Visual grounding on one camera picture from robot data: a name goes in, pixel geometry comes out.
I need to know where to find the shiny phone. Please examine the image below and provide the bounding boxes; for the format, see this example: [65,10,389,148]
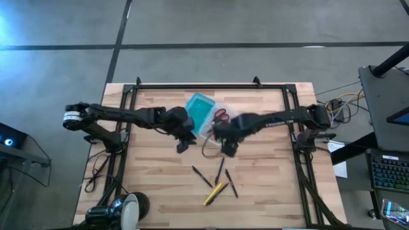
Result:
[380,197,409,229]

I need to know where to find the yellow pen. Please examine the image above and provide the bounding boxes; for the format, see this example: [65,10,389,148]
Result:
[203,181,224,207]

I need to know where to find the black desk leg bar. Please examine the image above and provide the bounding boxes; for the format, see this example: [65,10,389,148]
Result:
[330,132,378,165]

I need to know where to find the black pole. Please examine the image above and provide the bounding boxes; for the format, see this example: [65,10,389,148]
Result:
[372,43,409,78]

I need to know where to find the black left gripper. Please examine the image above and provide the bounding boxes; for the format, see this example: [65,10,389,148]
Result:
[164,106,197,155]

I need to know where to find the black aluminium table frame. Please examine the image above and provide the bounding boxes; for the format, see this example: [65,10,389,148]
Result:
[95,76,344,230]

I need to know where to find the dark brown cable loop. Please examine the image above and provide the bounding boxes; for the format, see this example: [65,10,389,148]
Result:
[84,149,111,194]

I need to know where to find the white paper sheet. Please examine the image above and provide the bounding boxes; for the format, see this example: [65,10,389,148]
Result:
[327,140,348,179]

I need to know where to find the backlit black keyboard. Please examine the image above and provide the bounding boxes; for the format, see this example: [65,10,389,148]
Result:
[366,148,409,194]

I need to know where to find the black pen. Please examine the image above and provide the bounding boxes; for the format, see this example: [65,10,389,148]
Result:
[214,157,226,187]
[206,182,229,206]
[224,168,239,199]
[190,165,214,189]

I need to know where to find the clear supply box teal lid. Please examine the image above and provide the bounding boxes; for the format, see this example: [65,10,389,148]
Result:
[184,92,245,146]

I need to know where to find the tablet with blue screen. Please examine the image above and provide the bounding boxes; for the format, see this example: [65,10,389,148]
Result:
[385,107,409,127]

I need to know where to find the black side desk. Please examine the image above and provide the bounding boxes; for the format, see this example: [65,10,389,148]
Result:
[357,65,409,153]

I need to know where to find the black lamp white head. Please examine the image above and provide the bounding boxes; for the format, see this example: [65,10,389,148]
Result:
[84,191,151,230]

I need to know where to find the red-handled scissors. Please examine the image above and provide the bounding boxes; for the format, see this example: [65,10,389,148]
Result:
[207,108,231,134]

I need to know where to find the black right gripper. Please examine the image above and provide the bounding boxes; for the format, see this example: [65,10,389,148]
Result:
[213,112,254,158]

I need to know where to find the black power adapter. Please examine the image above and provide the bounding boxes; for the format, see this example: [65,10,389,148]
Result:
[328,98,345,123]

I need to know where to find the black cable tangle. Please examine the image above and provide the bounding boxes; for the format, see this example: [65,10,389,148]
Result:
[318,95,367,130]

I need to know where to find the yellow cable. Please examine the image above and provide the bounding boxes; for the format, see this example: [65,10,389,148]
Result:
[323,91,364,113]

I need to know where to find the dark grey side cart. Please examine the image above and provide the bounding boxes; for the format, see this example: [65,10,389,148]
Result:
[0,134,52,230]

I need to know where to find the black device blue light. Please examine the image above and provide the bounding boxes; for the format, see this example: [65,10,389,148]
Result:
[0,123,28,150]

